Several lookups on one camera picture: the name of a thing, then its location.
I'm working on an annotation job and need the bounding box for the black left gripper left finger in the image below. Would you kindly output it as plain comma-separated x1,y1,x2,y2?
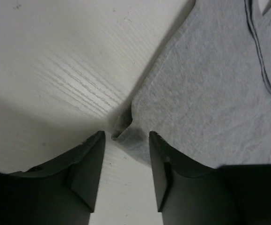
0,131,105,225

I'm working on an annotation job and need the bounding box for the grey tank top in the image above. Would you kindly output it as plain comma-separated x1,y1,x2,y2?
112,0,271,167

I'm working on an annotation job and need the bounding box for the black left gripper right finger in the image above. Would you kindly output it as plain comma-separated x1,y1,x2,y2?
149,131,271,225

